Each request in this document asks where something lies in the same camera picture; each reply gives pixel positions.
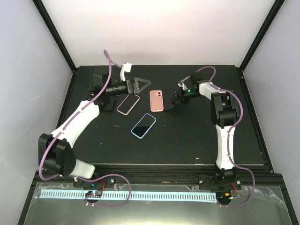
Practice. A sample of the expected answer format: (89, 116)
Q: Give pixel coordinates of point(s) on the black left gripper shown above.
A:
(133, 90)

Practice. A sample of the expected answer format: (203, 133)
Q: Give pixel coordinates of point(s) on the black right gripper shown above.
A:
(179, 94)

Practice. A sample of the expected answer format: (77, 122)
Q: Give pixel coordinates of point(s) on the black smartphone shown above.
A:
(168, 97)

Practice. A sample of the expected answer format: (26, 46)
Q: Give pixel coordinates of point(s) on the phone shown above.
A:
(143, 126)
(156, 101)
(110, 105)
(128, 104)

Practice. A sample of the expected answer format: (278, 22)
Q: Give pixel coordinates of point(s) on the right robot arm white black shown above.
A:
(225, 113)

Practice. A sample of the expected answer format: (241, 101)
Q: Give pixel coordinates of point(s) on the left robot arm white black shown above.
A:
(56, 149)

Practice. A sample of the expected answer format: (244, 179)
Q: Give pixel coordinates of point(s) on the phone in blue case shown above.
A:
(143, 126)

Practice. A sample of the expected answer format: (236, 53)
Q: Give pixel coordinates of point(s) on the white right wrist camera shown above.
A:
(182, 84)

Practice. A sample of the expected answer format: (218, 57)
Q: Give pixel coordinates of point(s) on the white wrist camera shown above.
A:
(125, 68)
(182, 84)

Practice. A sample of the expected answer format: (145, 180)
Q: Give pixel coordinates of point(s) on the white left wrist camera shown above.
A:
(125, 68)

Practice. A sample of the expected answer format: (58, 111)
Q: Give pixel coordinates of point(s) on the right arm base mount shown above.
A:
(216, 183)

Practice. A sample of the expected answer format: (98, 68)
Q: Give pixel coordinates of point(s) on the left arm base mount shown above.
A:
(99, 184)

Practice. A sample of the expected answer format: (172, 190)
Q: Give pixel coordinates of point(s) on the left black frame post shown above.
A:
(54, 33)

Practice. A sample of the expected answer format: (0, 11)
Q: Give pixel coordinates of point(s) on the black frame post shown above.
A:
(274, 10)
(54, 33)

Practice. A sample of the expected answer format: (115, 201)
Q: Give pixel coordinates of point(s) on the right black frame post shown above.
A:
(274, 10)

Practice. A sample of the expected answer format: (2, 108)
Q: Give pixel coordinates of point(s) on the white slotted cable duct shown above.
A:
(131, 196)

